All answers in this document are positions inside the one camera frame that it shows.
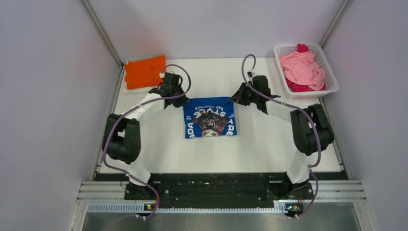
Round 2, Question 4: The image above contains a folded orange t-shirt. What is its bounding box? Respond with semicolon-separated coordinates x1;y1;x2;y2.
124;55;166;90

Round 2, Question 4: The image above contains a white cable duct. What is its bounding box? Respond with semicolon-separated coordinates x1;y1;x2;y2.
87;202;300;214

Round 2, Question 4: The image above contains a white plastic basket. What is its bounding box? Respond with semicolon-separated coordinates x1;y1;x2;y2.
273;42;339;99

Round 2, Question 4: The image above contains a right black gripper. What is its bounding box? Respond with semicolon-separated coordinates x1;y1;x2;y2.
229;82;259;106

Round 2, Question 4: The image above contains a pink t-shirt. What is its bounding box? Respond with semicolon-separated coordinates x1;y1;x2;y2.
279;50;326;91

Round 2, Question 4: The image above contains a blue printed t-shirt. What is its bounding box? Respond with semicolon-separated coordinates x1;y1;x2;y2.
183;96;238;139

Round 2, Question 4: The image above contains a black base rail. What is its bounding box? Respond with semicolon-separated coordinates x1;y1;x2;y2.
124;173;313;209

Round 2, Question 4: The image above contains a magenta t-shirt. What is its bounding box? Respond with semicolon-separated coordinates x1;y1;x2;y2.
285;43;326;93

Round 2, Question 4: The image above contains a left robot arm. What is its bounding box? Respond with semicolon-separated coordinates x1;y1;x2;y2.
102;73;189;199

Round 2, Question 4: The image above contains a folded white t-shirt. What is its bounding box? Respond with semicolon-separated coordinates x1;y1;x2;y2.
122;87;154;94

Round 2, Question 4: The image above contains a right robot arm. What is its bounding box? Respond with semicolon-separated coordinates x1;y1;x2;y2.
229;76;334;198

